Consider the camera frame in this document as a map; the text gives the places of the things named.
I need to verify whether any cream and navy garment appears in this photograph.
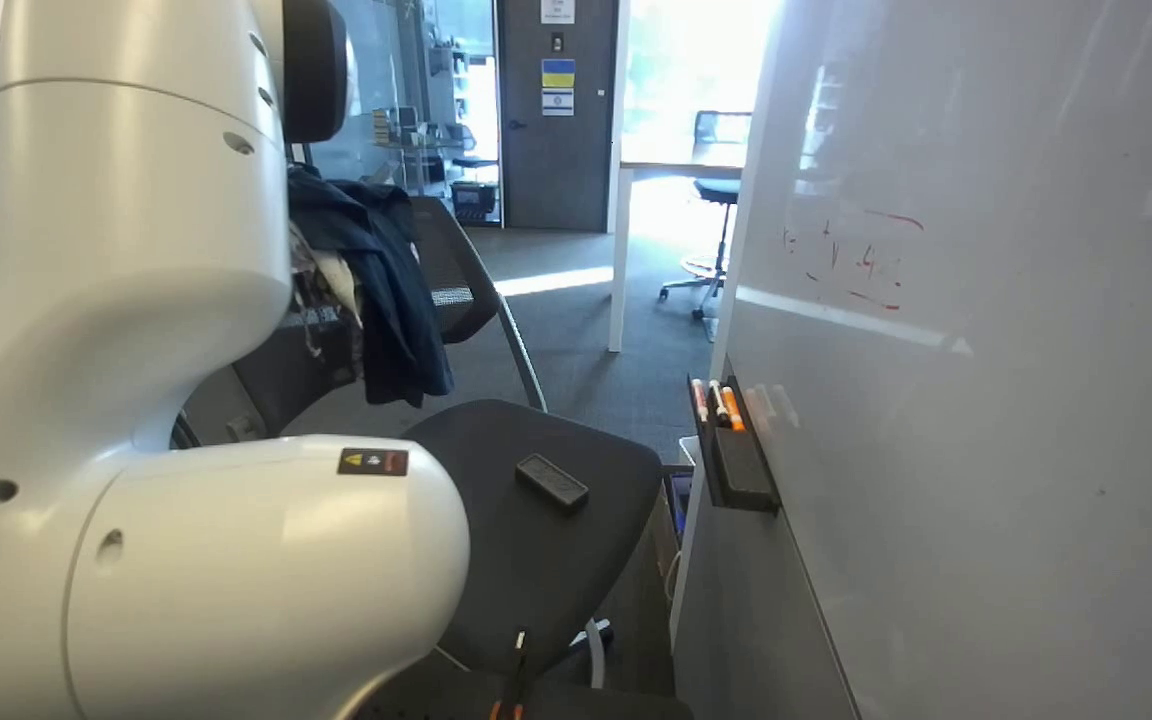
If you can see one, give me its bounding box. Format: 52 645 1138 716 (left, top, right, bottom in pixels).
286 169 450 409

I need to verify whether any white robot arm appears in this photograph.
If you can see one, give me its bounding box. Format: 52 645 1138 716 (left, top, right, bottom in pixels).
0 0 469 720

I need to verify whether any grey office chair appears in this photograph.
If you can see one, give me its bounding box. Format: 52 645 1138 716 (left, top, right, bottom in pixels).
173 198 670 720

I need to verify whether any blue office chair left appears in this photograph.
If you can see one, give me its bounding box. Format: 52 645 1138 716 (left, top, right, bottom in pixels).
655 110 753 325

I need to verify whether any orange marker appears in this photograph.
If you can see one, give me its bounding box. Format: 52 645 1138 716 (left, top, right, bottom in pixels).
716 383 746 433

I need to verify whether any dark whiteboard tray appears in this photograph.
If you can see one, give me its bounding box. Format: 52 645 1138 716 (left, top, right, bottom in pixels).
689 375 781 512

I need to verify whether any white meeting table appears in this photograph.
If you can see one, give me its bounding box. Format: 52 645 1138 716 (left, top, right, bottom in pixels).
603 156 742 356

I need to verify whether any blue yellow door poster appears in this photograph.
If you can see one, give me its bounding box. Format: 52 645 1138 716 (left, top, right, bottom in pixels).
539 58 576 120

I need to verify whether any dark brown door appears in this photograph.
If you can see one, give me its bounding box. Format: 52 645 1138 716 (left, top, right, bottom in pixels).
501 0 621 233

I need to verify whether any white door paper sign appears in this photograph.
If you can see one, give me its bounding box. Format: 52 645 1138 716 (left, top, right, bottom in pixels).
539 0 576 29

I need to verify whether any large whiteboard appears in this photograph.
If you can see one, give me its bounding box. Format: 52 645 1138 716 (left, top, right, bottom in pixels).
725 0 1152 720

